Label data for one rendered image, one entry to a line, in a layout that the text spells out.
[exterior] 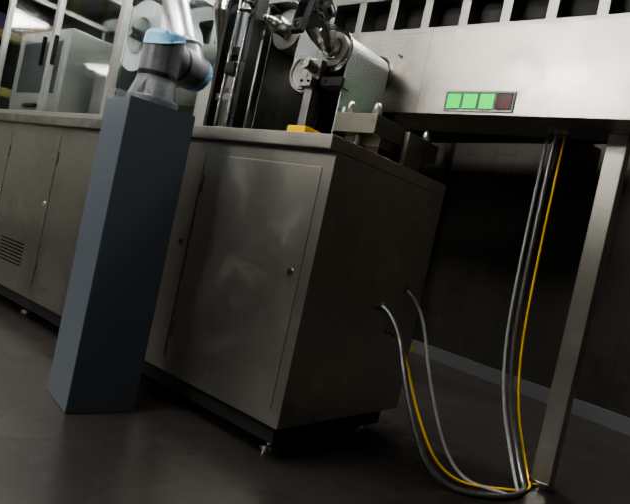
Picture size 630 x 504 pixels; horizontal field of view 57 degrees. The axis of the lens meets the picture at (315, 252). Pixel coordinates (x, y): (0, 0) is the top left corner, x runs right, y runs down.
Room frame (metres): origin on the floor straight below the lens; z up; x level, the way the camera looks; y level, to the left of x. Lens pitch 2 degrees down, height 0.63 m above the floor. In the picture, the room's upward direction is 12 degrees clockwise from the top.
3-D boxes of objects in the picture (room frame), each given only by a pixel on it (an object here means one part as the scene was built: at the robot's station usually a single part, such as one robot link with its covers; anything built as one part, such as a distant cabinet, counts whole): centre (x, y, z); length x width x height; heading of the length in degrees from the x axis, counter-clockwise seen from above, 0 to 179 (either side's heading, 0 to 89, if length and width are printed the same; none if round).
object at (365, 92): (2.00, -0.05, 1.11); 0.23 x 0.01 x 0.18; 141
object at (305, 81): (1.93, 0.13, 1.05); 0.06 x 0.05 x 0.31; 141
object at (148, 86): (1.73, 0.57, 0.95); 0.15 x 0.15 x 0.10
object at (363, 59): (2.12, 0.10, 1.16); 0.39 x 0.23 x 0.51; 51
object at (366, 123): (1.95, -0.16, 1.00); 0.40 x 0.16 x 0.06; 141
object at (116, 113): (1.73, 0.57, 0.45); 0.20 x 0.20 x 0.90; 39
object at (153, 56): (1.73, 0.57, 1.07); 0.13 x 0.12 x 0.14; 159
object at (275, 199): (2.57, 0.78, 0.43); 2.52 x 0.64 x 0.86; 51
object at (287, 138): (2.56, 0.78, 0.88); 2.52 x 0.66 x 0.04; 51
